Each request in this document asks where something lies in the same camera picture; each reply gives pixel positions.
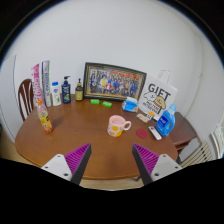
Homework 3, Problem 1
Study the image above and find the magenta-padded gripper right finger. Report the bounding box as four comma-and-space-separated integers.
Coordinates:
131, 143, 184, 186

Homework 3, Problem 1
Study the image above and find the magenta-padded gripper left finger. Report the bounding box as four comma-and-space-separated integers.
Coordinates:
40, 142, 93, 186

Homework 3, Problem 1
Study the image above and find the orange juice bottle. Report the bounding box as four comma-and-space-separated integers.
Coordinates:
36, 98, 54, 134

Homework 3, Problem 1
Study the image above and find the flat round red coaster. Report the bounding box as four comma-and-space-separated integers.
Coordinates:
135, 128, 149, 140

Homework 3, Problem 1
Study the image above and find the white remote control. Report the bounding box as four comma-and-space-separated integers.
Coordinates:
148, 125, 163, 141

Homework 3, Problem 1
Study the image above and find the blue detergent bottle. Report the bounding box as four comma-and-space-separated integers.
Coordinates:
154, 103, 177, 138

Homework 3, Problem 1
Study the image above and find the pink mug with yellow spots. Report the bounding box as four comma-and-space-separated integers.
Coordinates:
106, 114, 133, 138

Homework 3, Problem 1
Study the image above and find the dark brown side cabinet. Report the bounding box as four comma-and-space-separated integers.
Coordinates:
169, 111, 198, 154

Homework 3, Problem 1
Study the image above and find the white radiator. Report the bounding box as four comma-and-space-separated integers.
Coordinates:
180, 138, 214, 168

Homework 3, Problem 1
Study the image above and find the blue tissue pack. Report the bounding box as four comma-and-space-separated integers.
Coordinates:
121, 96, 139, 114

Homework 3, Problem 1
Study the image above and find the amber pump bottle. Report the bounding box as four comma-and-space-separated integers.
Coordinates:
74, 78, 84, 102

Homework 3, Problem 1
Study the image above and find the white paper gift bag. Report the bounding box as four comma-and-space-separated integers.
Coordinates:
137, 69, 179, 121

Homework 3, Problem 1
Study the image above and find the white and green shampoo bottle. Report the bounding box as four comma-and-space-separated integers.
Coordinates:
50, 81, 63, 107

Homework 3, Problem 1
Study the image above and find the dark blue pump bottle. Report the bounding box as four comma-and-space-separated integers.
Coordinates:
61, 75, 72, 104

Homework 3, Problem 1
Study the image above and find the tall pink and white box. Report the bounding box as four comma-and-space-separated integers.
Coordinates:
31, 63, 46, 107

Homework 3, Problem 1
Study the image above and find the framed group picture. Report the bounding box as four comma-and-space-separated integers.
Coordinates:
83, 61, 148, 102

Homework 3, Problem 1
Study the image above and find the brown wooden chair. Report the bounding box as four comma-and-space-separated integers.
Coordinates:
17, 78, 35, 122

